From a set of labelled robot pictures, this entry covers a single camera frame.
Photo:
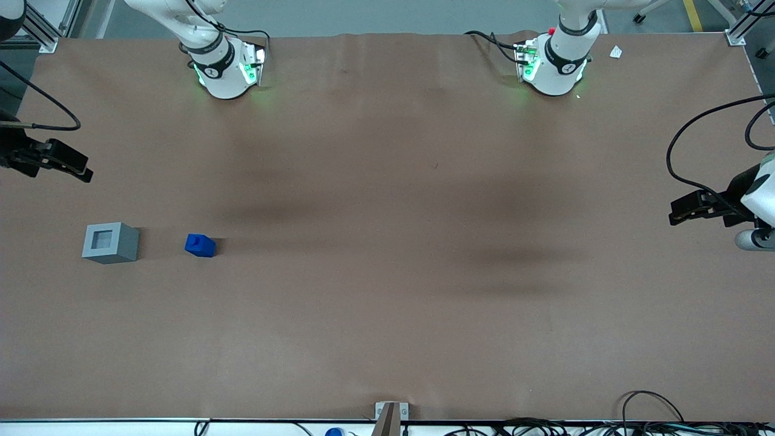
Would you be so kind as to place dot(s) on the brown table cover mat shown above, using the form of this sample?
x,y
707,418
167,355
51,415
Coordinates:
x,y
387,272

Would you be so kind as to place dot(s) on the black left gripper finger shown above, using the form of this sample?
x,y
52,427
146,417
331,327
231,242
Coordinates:
x,y
696,201
696,215

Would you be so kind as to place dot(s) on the aluminium frame post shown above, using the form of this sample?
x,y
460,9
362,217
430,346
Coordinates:
x,y
48,27
745,24

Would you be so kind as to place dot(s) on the small white paper scrap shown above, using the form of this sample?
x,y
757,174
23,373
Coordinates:
x,y
616,52

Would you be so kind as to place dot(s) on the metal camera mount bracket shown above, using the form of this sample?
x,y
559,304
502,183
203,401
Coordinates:
x,y
390,415

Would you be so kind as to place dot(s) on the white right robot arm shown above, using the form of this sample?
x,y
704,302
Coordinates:
x,y
223,77

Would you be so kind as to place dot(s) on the gray square base block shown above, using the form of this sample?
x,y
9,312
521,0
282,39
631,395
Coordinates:
x,y
112,245

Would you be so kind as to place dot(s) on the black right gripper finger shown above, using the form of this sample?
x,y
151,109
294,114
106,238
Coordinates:
x,y
75,173
66,154

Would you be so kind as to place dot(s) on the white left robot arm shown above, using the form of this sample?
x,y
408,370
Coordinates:
x,y
556,72

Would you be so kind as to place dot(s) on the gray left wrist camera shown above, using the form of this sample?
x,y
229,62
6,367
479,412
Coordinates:
x,y
751,240

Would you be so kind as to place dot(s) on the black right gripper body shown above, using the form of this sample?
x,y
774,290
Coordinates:
x,y
13,152

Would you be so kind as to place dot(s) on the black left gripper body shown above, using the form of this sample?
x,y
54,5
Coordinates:
x,y
731,198

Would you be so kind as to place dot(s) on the blue plastic part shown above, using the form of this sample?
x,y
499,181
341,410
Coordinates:
x,y
200,245

